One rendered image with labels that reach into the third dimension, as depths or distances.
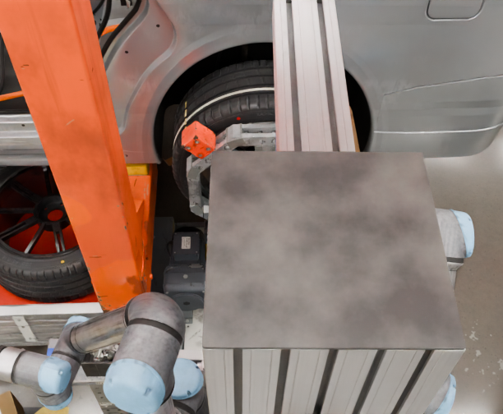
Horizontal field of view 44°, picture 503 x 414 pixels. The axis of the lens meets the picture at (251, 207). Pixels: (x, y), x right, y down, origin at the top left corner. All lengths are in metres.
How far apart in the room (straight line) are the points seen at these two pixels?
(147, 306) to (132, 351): 0.10
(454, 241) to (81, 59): 0.99
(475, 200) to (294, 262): 2.87
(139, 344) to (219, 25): 1.10
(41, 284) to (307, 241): 2.02
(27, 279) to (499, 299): 2.08
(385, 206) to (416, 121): 1.69
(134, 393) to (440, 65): 1.48
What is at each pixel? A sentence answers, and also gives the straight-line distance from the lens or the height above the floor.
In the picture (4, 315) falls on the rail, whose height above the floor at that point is 0.39.
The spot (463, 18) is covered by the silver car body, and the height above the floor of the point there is 1.39.
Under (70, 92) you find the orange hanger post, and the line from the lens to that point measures 1.51.
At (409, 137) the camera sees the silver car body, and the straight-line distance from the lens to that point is 2.44.
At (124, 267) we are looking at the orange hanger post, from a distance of 2.07.
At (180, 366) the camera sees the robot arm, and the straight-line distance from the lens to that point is 1.67.
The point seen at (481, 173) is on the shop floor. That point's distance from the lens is 3.62.
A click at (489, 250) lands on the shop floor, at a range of 3.31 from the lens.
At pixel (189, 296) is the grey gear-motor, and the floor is 0.37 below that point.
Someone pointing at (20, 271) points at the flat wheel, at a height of 0.50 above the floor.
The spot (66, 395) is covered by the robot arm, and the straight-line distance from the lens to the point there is 1.61.
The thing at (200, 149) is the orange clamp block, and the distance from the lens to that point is 2.04.
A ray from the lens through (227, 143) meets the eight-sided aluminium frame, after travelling 2.02.
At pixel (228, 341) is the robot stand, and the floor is 2.03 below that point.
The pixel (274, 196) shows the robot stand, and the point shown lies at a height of 2.03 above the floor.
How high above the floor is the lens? 2.57
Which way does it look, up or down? 53 degrees down
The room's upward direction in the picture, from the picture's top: 1 degrees clockwise
